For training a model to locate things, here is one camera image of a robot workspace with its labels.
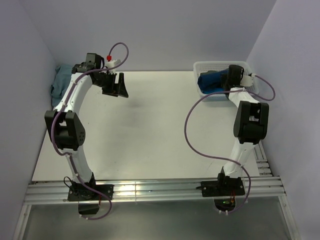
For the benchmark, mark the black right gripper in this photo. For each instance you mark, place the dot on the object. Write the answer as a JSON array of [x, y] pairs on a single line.
[[224, 77]]

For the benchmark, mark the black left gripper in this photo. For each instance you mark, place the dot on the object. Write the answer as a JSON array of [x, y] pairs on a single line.
[[116, 89]]

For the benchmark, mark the dark blue t shirt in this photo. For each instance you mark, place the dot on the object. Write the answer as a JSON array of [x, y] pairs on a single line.
[[211, 81]]

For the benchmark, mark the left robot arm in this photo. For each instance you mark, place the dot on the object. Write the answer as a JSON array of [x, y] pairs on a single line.
[[65, 129]]

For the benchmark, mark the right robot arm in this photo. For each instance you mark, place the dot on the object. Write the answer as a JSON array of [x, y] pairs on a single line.
[[250, 126]]

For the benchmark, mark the light blue rolled t shirt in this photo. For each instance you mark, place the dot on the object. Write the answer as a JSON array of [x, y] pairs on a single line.
[[217, 93]]

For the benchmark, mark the white plastic basket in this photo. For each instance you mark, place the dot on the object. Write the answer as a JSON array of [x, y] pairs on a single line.
[[200, 67]]

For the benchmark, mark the pale teal t shirt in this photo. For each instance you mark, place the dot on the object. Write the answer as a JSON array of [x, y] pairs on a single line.
[[60, 84]]

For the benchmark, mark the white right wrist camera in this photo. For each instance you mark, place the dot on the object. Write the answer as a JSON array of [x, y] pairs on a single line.
[[248, 81]]

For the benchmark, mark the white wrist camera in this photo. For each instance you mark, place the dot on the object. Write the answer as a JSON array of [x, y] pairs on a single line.
[[248, 81], [111, 65]]

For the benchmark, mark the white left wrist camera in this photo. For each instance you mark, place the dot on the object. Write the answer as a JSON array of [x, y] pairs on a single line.
[[111, 65]]

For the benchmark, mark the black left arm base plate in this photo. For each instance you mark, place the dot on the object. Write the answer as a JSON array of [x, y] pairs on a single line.
[[89, 201]]

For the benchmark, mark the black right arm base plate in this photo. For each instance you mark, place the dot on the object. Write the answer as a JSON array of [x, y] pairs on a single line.
[[226, 187]]

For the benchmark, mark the aluminium frame rail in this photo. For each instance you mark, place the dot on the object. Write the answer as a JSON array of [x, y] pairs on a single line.
[[139, 146]]

